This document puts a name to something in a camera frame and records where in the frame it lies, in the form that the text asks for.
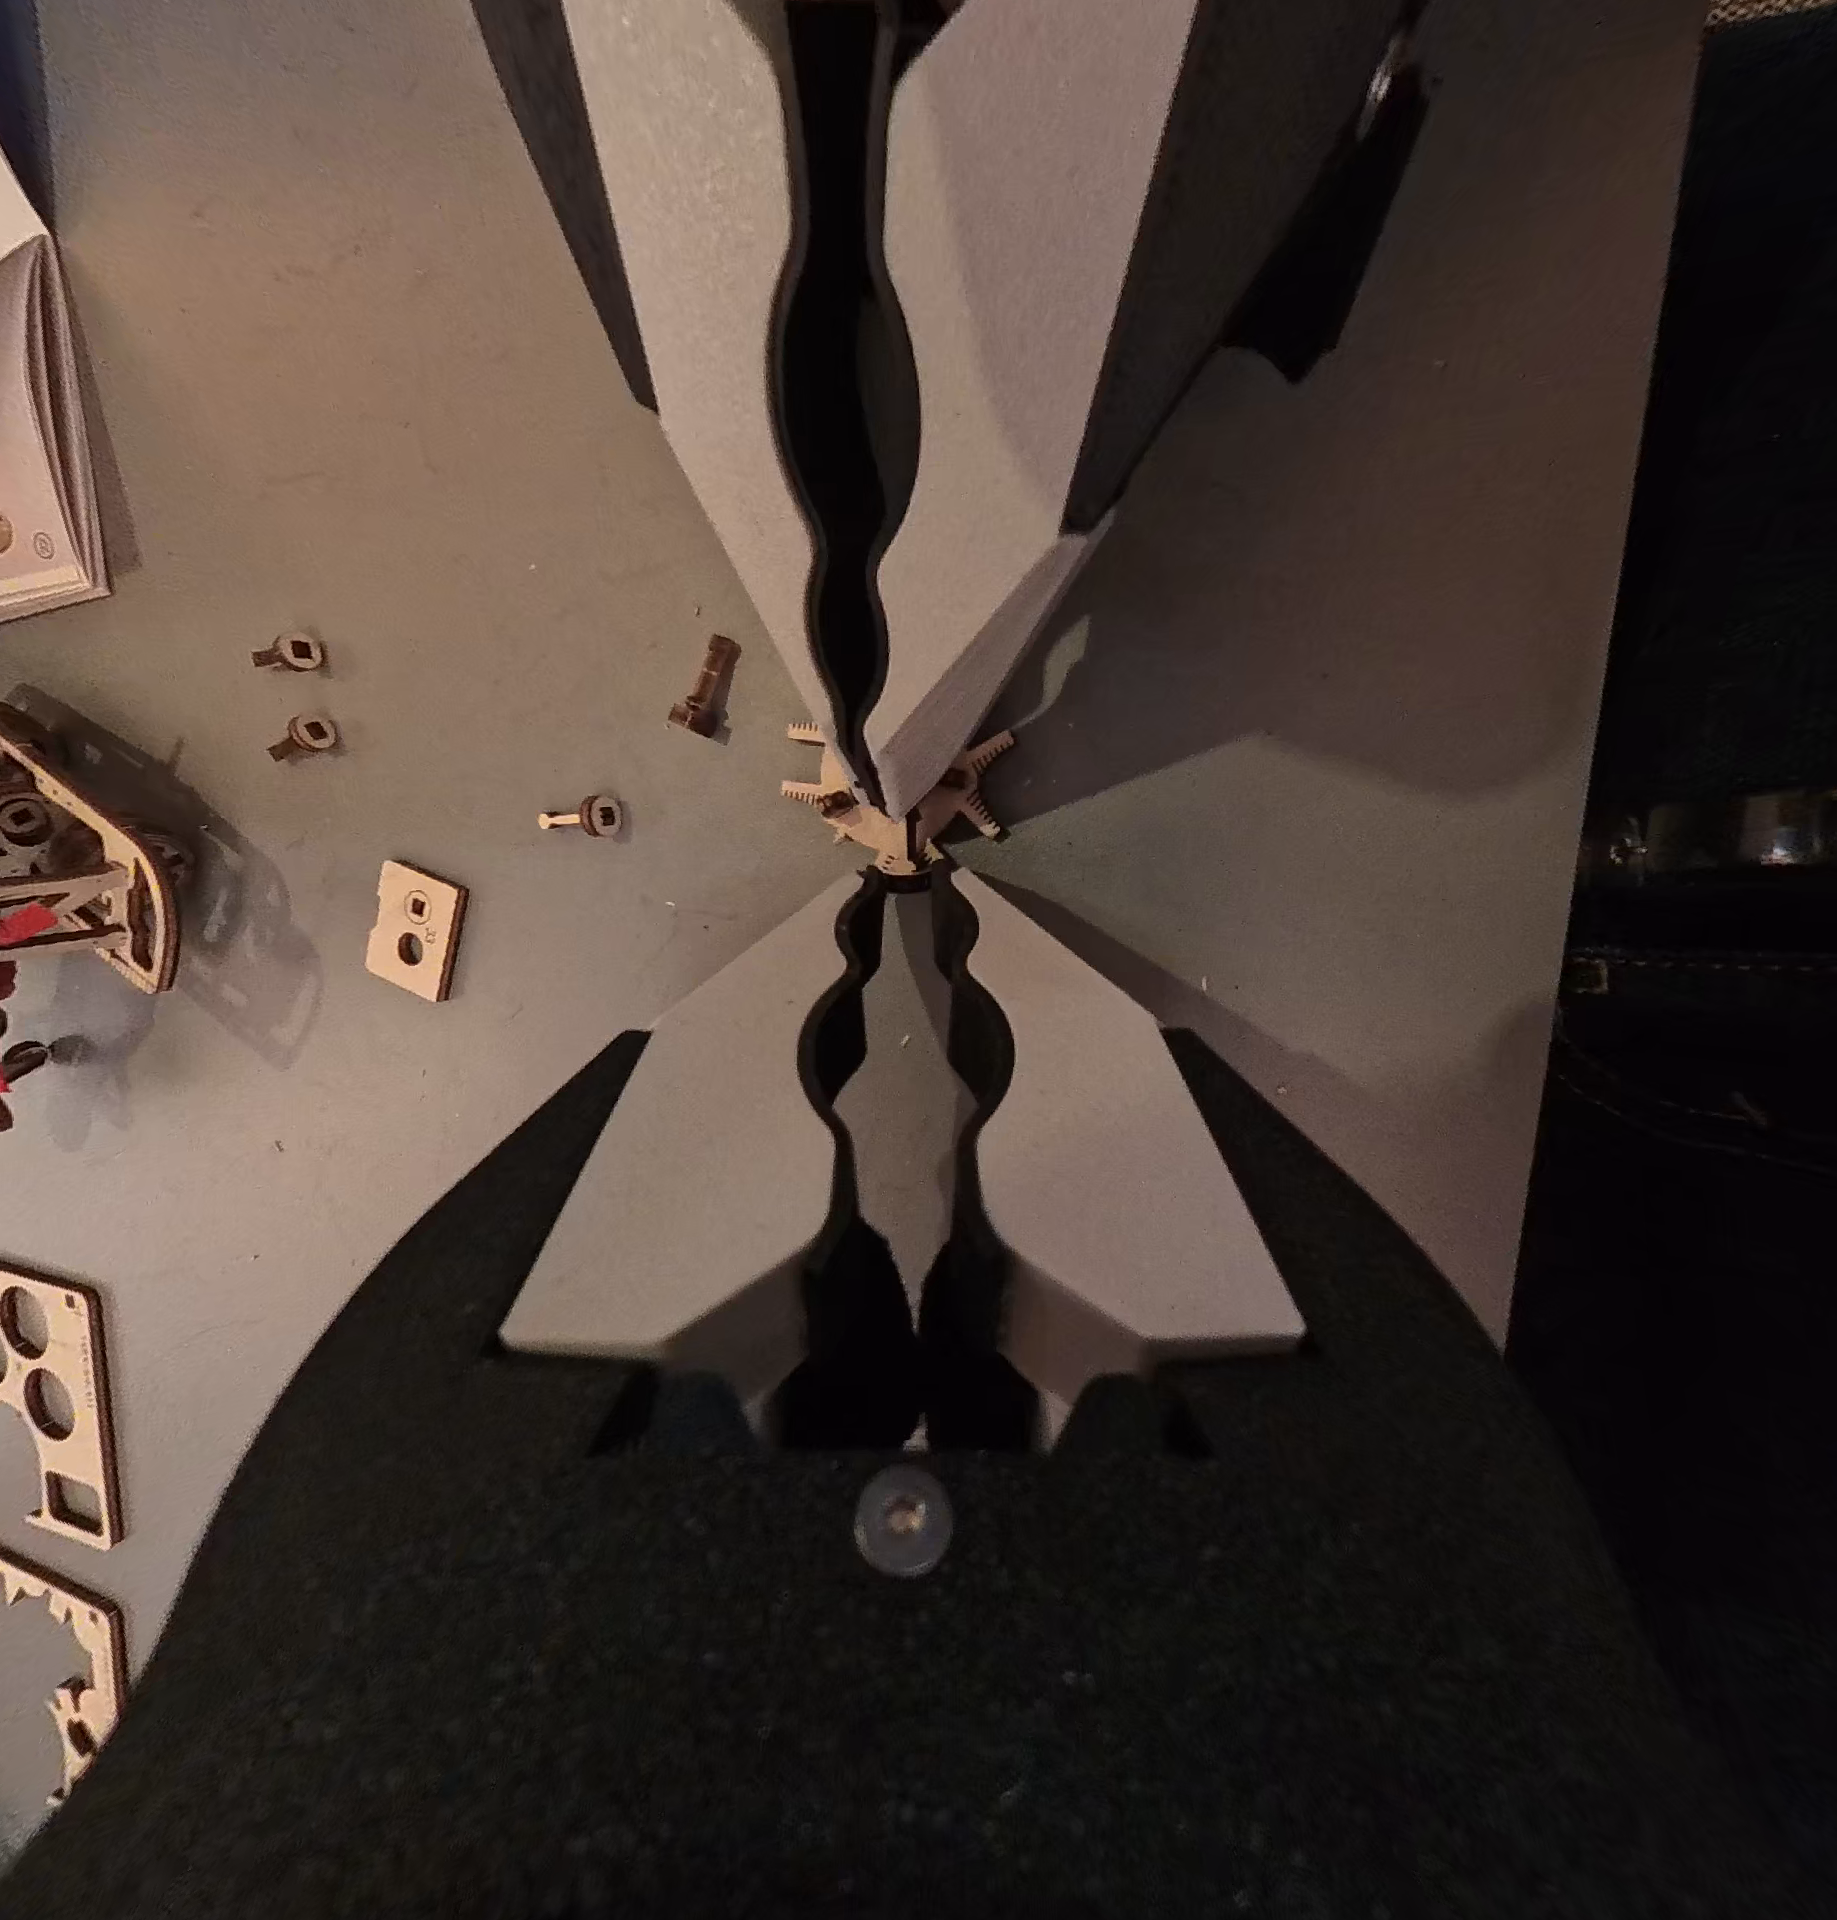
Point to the square wooden plate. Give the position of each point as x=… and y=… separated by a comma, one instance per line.
x=444, y=926

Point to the wooden spiked gear disc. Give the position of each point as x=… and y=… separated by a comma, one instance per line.
x=859, y=823

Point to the instruction booklet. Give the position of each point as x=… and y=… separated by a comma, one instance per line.
x=19, y=374

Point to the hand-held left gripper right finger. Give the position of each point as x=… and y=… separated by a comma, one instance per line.
x=1144, y=1185

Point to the wooden model vehicle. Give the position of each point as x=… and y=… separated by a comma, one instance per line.
x=123, y=901

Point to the small wooden pin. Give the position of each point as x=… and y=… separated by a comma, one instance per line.
x=894, y=855

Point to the wooden parts sheet round holes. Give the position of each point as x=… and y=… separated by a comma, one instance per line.
x=90, y=1381

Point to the grey desk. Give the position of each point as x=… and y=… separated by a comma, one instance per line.
x=1384, y=751

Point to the wooden square-hole peg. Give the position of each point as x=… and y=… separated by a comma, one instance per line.
x=277, y=657
x=290, y=741

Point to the round-headed wooden pin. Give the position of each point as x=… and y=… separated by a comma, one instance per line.
x=594, y=819

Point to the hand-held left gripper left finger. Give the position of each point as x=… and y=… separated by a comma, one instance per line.
x=679, y=1185

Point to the dark blue jeans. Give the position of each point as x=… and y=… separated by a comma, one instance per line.
x=1728, y=600

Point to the dark wooden peg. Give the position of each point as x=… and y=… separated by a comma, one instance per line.
x=708, y=675

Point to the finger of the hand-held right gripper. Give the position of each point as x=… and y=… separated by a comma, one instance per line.
x=1022, y=301
x=692, y=224

